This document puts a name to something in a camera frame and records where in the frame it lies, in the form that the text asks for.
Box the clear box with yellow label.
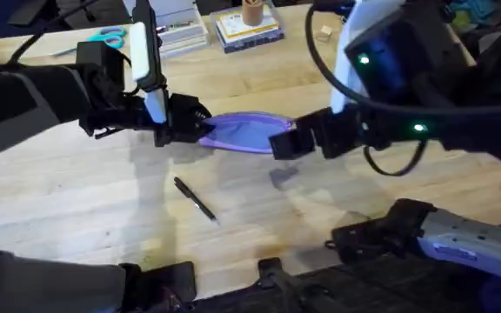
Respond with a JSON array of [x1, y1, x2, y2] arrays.
[[210, 3, 286, 55]]

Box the brown cardboard cup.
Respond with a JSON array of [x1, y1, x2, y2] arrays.
[[241, 0, 265, 27]]

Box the small wooden block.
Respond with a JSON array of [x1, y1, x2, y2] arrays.
[[318, 24, 335, 43]]

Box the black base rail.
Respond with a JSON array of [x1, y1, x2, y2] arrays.
[[189, 255, 501, 313]]

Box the left upright wrist plate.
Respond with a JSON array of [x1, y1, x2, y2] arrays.
[[129, 0, 169, 125]]

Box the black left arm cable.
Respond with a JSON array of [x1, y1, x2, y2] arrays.
[[8, 0, 100, 64]]

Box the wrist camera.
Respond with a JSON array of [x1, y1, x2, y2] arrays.
[[345, 8, 469, 108], [75, 40, 126, 90]]

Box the teal handled scissors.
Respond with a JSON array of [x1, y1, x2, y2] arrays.
[[51, 26, 128, 58]]

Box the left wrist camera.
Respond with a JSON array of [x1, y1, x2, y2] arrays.
[[75, 40, 126, 90]]

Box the teal and yellow heap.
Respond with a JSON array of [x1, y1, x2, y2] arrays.
[[446, 0, 498, 32]]

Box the black pen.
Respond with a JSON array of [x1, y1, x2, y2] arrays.
[[172, 176, 220, 224]]

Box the purple and grey zip bag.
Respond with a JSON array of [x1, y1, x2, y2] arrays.
[[197, 110, 297, 155]]

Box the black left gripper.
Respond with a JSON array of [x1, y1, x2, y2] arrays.
[[79, 64, 216, 148]]

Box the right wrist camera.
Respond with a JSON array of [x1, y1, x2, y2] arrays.
[[345, 8, 469, 108]]

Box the stack of white grey boxes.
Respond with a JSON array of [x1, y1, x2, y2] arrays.
[[154, 0, 211, 59]]

